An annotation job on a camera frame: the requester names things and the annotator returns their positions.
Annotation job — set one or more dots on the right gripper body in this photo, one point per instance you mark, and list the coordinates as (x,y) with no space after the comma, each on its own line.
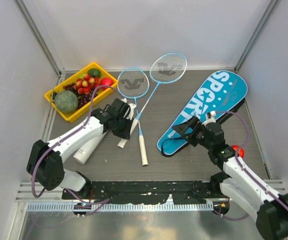
(198,134)

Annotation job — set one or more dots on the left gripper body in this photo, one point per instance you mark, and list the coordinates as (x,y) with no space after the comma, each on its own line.
(123,127)

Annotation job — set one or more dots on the white shuttlecock tube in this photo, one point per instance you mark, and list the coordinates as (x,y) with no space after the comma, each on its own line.
(83,153)

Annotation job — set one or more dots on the blue racket bag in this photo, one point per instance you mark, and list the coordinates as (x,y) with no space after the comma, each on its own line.
(223,91)

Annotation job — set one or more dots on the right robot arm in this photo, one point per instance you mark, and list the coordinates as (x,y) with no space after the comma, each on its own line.
(265,205)

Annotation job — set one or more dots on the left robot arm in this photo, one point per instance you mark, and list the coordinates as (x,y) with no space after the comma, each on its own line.
(46,159)

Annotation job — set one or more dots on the red apple in bin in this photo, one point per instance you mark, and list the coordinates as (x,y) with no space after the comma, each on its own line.
(106,81)

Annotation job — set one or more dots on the dark purple grapes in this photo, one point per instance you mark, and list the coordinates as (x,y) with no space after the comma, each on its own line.
(83,98)

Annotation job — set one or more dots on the red cherry bunch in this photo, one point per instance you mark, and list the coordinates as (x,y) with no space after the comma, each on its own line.
(85,84)

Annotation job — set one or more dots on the green lime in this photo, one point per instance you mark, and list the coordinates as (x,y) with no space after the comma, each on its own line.
(94,72)

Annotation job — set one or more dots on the red apple on table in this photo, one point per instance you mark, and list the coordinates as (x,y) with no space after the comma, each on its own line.
(238,150)

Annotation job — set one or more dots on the green melon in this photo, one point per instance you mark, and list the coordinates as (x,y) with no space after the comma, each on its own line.
(66,101)

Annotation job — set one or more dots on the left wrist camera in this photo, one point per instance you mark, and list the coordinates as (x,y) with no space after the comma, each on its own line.
(130,112)

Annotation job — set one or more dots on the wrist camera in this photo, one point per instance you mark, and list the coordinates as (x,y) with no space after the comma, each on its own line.
(130,112)
(210,118)

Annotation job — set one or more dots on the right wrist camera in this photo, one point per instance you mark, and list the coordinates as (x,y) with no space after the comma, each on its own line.
(210,118)

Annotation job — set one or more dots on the white cable duct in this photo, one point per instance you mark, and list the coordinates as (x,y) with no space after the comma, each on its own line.
(73,206)

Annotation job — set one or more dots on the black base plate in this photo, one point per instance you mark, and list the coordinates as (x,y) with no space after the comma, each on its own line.
(154,192)

